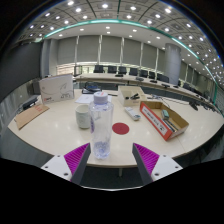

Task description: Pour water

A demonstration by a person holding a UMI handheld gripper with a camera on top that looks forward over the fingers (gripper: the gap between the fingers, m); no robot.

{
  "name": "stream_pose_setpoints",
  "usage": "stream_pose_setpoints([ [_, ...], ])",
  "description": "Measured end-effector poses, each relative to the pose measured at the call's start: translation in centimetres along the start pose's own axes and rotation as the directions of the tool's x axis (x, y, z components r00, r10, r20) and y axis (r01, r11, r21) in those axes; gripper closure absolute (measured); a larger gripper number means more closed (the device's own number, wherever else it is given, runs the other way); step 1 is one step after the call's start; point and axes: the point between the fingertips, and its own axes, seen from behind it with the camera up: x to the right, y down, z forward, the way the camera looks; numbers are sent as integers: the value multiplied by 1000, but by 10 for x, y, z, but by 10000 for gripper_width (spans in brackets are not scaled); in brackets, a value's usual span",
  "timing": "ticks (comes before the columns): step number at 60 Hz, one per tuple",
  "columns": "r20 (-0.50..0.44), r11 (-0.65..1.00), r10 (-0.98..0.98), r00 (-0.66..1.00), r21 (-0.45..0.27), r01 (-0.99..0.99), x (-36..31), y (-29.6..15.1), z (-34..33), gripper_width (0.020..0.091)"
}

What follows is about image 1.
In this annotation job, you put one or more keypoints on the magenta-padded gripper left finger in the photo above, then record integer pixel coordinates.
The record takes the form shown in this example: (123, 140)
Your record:
(76, 159)

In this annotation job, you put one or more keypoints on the white printed cardboard box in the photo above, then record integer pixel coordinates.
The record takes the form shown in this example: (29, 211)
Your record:
(56, 89)

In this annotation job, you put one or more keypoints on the green whiteboard eraser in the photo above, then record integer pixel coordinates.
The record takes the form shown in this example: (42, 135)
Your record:
(165, 114)

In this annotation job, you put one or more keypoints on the small beige open cardboard box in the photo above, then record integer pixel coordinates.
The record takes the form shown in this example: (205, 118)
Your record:
(128, 90)

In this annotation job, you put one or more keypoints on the open brown red-sided cardboard box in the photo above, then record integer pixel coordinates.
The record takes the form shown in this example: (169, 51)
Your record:
(154, 121)

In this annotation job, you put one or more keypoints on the white ceramic mug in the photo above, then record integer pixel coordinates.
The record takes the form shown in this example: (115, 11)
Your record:
(82, 117)

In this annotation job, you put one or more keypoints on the clear plastic water bottle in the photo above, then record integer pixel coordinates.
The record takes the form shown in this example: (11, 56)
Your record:
(101, 126)

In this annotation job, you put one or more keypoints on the black marker pen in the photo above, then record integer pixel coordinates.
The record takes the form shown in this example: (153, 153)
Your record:
(168, 125)
(172, 124)

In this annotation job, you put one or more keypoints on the black desk microphone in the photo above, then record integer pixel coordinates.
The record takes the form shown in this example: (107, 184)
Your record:
(193, 106)

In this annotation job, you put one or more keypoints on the group of ceiling lights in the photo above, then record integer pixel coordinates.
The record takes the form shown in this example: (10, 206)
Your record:
(105, 6)

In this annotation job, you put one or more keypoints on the flat brown envelope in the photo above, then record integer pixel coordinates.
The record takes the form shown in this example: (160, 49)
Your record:
(30, 116)

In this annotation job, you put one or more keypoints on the row of black office chairs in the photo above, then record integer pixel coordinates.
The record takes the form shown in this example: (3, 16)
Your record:
(133, 71)

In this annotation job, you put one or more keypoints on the black stapler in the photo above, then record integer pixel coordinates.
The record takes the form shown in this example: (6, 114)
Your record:
(134, 97)

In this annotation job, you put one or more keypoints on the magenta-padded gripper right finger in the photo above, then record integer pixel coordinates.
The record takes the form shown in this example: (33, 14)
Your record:
(148, 159)

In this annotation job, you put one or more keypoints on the white paper sheet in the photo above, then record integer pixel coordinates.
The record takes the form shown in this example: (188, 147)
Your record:
(83, 99)

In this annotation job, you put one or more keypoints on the flat round red coaster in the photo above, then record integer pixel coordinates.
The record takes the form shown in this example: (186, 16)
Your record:
(120, 128)

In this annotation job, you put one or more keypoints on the white remote control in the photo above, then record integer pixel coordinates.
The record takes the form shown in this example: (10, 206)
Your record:
(132, 113)

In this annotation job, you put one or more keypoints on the long curved conference desk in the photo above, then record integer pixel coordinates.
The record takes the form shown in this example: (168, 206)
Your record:
(113, 80)

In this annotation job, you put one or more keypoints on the dark desk telephone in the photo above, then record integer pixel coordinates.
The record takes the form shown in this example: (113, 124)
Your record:
(91, 88)

